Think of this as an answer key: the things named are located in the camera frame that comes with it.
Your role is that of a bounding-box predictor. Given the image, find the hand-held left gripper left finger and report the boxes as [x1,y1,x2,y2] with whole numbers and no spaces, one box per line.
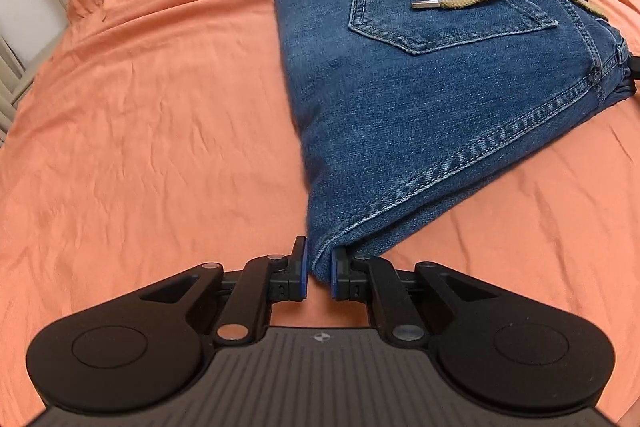
[139,235,309,342]

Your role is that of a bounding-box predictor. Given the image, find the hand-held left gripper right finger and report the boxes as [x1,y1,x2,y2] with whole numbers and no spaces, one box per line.
[329,245,501,342]

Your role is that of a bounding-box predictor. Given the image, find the blue denim pants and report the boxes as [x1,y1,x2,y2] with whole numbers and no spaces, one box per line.
[273,0,633,284]

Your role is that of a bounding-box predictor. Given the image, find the orange duvet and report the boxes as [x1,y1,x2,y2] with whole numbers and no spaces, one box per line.
[0,0,640,423]

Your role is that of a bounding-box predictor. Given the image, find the beige curtain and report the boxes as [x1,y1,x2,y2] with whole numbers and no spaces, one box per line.
[0,34,37,145]

